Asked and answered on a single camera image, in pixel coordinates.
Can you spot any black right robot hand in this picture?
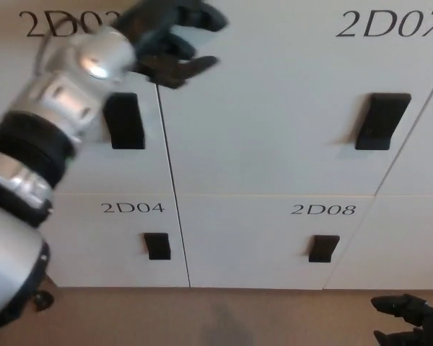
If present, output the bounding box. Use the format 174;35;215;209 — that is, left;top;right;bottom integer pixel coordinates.
370;293;433;346

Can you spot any black handle of door 2D04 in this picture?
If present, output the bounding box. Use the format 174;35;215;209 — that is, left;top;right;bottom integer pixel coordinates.
143;232;172;261

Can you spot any black handle of door 2D07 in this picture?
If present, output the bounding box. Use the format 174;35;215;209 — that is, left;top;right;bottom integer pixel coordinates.
355;92;412;151

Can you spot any white locker door 2D07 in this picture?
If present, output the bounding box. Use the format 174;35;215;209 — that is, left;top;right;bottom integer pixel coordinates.
154;0;433;198

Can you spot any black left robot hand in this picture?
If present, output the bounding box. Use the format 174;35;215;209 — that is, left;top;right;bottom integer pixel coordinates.
111;0;229;89

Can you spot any white locker door 2D03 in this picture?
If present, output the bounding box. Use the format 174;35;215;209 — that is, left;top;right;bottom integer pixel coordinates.
0;0;177;198

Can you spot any black floor door stop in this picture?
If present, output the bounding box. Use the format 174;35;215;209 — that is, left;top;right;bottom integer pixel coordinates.
32;290;55;313

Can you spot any black handle of door 2D03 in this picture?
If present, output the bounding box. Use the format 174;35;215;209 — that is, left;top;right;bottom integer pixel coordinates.
103;92;146;151

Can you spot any black handle of door 2D08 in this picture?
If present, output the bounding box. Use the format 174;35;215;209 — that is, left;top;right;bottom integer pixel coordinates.
308;234;341;263

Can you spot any white locker door 2D08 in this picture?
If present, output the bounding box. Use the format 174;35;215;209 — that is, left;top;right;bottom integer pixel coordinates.
175;195;377;289

